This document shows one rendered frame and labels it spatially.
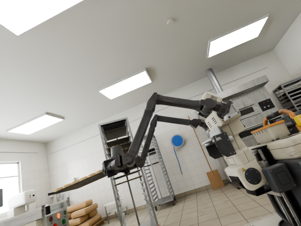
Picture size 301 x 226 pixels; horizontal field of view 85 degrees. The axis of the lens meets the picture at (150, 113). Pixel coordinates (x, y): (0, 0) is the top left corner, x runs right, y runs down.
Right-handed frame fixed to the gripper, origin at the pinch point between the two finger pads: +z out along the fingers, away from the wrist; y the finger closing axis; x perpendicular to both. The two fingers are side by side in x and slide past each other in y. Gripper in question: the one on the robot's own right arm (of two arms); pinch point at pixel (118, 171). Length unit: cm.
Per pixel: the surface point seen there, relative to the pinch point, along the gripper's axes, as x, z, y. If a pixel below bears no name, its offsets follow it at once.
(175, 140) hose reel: -161, -312, 48
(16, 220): -16, 67, -8
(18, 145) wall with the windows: -482, 2, 208
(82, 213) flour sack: -350, -90, -38
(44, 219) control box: -9, 54, -13
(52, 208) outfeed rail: -34, 44, -8
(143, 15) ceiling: 40, -90, 198
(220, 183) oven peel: -103, -331, -95
